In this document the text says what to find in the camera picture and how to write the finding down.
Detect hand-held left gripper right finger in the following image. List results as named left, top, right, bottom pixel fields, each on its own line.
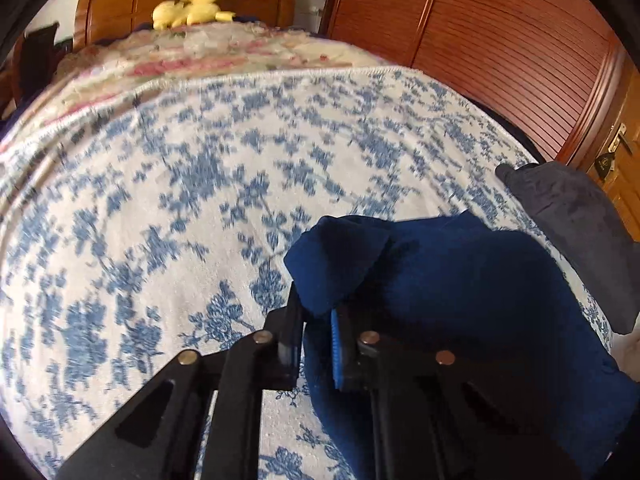
left=330, top=307, right=583, bottom=480

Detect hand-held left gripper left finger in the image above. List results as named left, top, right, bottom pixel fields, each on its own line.
left=55, top=292, right=306, bottom=480

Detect navy blue suit jacket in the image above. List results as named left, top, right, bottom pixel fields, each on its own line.
left=283, top=210, right=640, bottom=480

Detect blue floral white blanket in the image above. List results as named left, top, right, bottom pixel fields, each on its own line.
left=0, top=65, right=613, bottom=480

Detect dark grey garment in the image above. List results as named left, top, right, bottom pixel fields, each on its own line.
left=495, top=161, right=640, bottom=336

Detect pink floral quilt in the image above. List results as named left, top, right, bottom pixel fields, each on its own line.
left=0, top=25, right=396, bottom=156

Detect wooden door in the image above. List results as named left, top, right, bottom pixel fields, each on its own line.
left=585, top=55, right=640, bottom=241

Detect wooden louvred wardrobe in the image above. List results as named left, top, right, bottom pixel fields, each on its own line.
left=320, top=0, right=626, bottom=166

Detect yellow plush toy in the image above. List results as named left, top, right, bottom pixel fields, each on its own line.
left=151, top=0, right=236, bottom=31

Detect wooden bed headboard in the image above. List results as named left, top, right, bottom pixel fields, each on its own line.
left=74, top=0, right=298, bottom=51

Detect dark wooden chair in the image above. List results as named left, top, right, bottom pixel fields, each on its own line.
left=10, top=22, right=61, bottom=111

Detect brass door handle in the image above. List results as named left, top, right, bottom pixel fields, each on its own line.
left=607, top=122, right=633, bottom=153

